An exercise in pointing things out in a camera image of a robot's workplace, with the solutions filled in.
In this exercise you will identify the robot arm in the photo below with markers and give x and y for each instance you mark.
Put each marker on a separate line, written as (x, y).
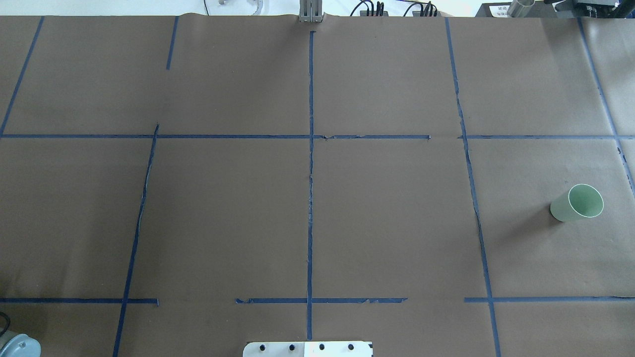
(13, 344)

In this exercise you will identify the metal cup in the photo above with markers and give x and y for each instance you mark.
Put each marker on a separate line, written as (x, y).
(520, 8)

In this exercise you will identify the light green cup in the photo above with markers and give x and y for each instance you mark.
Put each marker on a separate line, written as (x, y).
(580, 202)

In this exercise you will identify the brown paper table cover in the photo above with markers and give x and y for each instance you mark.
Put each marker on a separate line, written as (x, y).
(181, 186)

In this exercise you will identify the grey aluminium frame post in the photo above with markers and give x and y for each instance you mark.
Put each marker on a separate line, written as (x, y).
(311, 11)

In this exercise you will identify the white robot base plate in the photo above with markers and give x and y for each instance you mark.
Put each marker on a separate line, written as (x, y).
(309, 349)

